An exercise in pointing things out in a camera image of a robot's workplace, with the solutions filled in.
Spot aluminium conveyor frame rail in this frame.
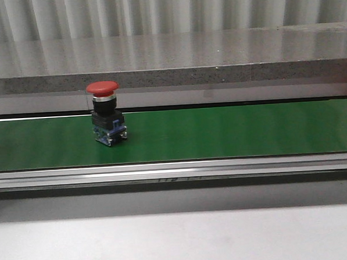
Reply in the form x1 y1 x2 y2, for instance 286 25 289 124
0 152 347 191

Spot grey speckled stone counter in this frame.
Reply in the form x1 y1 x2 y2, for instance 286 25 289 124
0 23 347 115

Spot white pleated curtain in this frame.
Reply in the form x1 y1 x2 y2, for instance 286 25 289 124
0 0 347 42

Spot green conveyor belt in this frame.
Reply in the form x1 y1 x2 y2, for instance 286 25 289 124
0 99 347 171

